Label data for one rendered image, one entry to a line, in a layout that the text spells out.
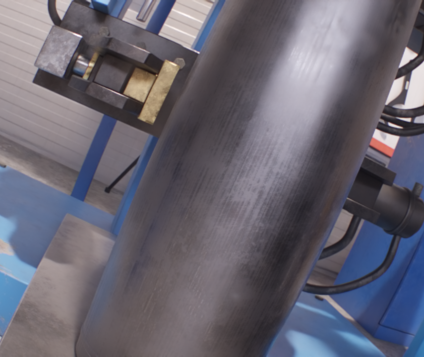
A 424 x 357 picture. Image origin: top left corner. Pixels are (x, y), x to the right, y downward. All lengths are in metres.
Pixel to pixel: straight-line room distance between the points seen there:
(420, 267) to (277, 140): 1.72
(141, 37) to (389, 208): 0.64
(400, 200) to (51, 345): 0.82
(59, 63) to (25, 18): 2.07
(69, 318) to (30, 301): 0.06
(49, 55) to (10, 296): 0.45
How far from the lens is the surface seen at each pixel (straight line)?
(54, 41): 1.00
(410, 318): 2.24
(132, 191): 1.35
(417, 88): 3.40
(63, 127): 2.96
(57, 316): 0.71
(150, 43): 1.12
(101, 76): 0.86
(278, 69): 0.49
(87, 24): 1.13
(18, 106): 3.01
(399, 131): 1.24
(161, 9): 1.86
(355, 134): 0.53
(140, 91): 0.88
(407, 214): 1.18
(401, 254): 2.22
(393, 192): 1.17
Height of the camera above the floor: 0.44
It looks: 3 degrees down
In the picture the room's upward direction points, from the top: 24 degrees clockwise
